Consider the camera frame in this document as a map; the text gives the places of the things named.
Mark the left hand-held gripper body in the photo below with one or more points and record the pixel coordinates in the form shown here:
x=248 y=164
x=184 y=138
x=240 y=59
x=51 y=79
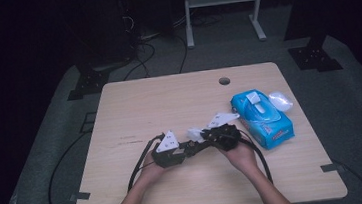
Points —
x=169 y=156

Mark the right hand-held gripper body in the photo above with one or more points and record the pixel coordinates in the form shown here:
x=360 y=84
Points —
x=226 y=138

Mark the white wet wipe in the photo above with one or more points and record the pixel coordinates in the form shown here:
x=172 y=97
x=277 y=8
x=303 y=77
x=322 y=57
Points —
x=195 y=135

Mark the blue wet wipes pack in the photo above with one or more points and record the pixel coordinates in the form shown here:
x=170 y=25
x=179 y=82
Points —
x=267 y=120

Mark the person's left hand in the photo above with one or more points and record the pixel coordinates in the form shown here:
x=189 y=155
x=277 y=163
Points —
x=154 y=173

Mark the person's right hand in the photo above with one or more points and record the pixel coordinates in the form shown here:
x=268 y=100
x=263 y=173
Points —
x=241 y=158

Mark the clear oval plastic lid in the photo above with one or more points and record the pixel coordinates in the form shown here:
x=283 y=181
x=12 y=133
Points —
x=281 y=101

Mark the black floor tape marking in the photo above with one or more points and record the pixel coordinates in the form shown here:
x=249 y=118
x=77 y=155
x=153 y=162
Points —
x=84 y=123

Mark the dark tape piece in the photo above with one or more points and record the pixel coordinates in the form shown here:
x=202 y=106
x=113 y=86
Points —
x=80 y=196
x=331 y=167

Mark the black stand base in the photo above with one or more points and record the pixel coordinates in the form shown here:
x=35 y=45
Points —
x=88 y=84
x=314 y=59

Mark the dark equipment cabinet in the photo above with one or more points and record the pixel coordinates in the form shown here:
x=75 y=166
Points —
x=101 y=29

